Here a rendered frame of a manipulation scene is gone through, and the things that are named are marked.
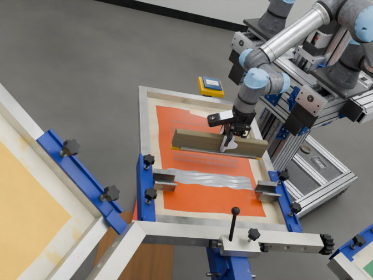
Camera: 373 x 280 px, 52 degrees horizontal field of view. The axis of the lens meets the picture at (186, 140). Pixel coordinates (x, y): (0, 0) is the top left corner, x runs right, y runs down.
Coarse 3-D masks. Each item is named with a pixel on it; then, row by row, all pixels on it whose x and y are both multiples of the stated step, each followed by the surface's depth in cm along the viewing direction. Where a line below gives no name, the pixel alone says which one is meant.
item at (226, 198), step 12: (204, 120) 186; (216, 168) 163; (228, 168) 165; (240, 168) 167; (252, 180) 164; (216, 192) 153; (228, 192) 155; (240, 192) 157; (252, 192) 158; (216, 204) 148; (228, 204) 150; (240, 204) 152; (252, 204) 153; (264, 216) 151
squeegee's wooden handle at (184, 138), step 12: (180, 132) 144; (192, 132) 146; (204, 132) 148; (180, 144) 148; (192, 144) 149; (204, 144) 149; (216, 144) 150; (240, 144) 152; (252, 144) 152; (264, 144) 154
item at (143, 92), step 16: (144, 96) 180; (160, 96) 187; (176, 96) 188; (192, 96) 191; (144, 112) 171; (144, 128) 163; (256, 128) 187; (144, 144) 156; (192, 224) 133; (208, 224) 135; (224, 224) 137; (240, 224) 140; (256, 224) 142; (272, 224) 144
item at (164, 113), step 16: (160, 112) 180; (176, 112) 184; (160, 128) 172; (160, 144) 164; (176, 192) 147; (192, 192) 149; (208, 192) 152; (176, 208) 141; (192, 208) 143; (208, 208) 146
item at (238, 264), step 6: (228, 258) 123; (234, 258) 122; (240, 258) 123; (246, 258) 123; (234, 264) 120; (240, 264) 121; (246, 264) 122; (234, 270) 119; (240, 270) 119; (246, 270) 120; (228, 276) 121; (234, 276) 117; (240, 276) 118; (246, 276) 118
